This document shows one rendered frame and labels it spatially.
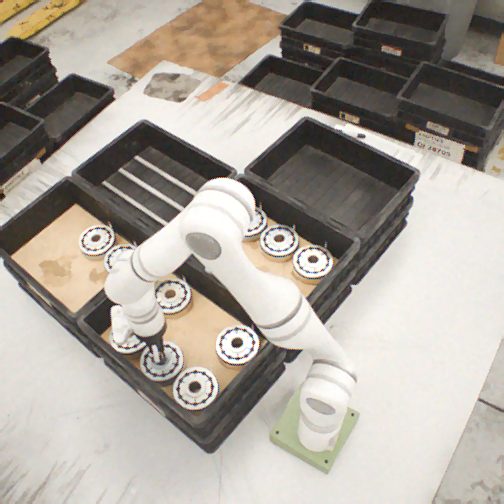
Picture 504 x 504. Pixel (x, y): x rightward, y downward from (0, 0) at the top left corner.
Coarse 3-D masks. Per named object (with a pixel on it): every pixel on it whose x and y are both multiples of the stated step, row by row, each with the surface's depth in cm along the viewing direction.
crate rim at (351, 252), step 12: (252, 180) 150; (276, 192) 147; (288, 204) 144; (312, 216) 141; (336, 228) 138; (348, 252) 133; (336, 264) 132; (324, 276) 130; (324, 288) 130; (312, 300) 127
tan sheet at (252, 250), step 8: (272, 224) 153; (256, 240) 150; (304, 240) 149; (248, 248) 149; (256, 248) 148; (248, 256) 147; (256, 256) 147; (256, 264) 145; (264, 264) 145; (272, 264) 145; (280, 264) 145; (288, 264) 145; (272, 272) 143; (280, 272) 143; (288, 272) 143; (296, 280) 142; (304, 288) 140; (312, 288) 140; (304, 296) 139
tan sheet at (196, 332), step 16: (192, 288) 142; (192, 304) 139; (208, 304) 139; (176, 320) 137; (192, 320) 136; (208, 320) 136; (224, 320) 136; (176, 336) 134; (192, 336) 134; (208, 336) 133; (192, 352) 131; (208, 352) 131; (208, 368) 128; (224, 368) 128; (224, 384) 126
